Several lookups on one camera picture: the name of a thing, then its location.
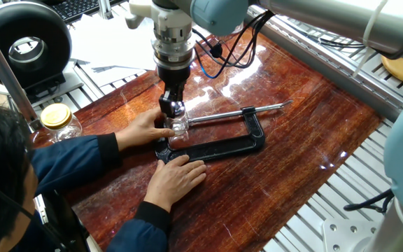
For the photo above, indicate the round wooden stand base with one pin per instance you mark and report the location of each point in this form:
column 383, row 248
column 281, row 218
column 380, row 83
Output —
column 402, row 71

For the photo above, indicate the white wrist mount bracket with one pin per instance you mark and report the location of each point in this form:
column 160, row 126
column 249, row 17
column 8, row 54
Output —
column 163, row 17

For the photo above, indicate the black computer keyboard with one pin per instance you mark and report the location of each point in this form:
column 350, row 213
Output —
column 75, row 8

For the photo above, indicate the left forearm in blue sleeve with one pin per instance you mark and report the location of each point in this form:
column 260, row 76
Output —
column 72, row 161

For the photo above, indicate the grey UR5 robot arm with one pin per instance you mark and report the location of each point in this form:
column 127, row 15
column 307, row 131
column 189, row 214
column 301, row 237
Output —
column 327, row 21

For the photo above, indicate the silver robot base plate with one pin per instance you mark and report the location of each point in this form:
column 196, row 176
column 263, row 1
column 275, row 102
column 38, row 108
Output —
column 345, row 234

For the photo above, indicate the person's left hand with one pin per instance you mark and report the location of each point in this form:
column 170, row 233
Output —
column 140, row 131

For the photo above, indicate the right forearm in blue sleeve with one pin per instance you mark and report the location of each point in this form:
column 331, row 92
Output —
column 140, row 231

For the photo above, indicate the glass jar with yellow lid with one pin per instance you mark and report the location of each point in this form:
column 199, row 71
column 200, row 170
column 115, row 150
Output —
column 61, row 126

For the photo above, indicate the grey aluminium rail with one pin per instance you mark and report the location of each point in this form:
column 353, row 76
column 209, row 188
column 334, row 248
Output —
column 310, row 59

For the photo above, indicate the aluminium frame post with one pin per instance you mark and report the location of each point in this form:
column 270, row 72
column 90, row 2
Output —
column 2, row 66

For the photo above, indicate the person's right hand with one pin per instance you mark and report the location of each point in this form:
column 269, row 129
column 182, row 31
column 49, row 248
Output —
column 173, row 180

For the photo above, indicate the paper sheet with drawing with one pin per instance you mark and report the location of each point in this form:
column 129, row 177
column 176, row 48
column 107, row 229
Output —
column 110, row 75

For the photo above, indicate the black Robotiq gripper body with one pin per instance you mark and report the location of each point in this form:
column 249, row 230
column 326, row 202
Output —
column 173, row 77

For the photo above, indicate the black C-clamp with steel screw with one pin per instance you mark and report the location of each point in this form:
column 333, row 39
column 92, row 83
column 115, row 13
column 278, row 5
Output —
column 222, row 148

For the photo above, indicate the black flat panel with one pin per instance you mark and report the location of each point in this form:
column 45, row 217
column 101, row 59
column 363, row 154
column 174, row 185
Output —
column 61, row 224

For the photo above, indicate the small clear glass jar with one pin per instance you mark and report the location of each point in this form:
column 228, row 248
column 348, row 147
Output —
column 178, row 124

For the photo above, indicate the short metal post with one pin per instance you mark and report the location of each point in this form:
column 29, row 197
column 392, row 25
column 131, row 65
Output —
column 105, row 8

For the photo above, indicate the white printed paper sheets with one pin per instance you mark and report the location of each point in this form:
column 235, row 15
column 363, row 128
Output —
column 117, row 38

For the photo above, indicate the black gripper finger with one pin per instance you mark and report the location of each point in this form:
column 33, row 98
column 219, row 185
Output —
column 168, row 105
column 183, row 95

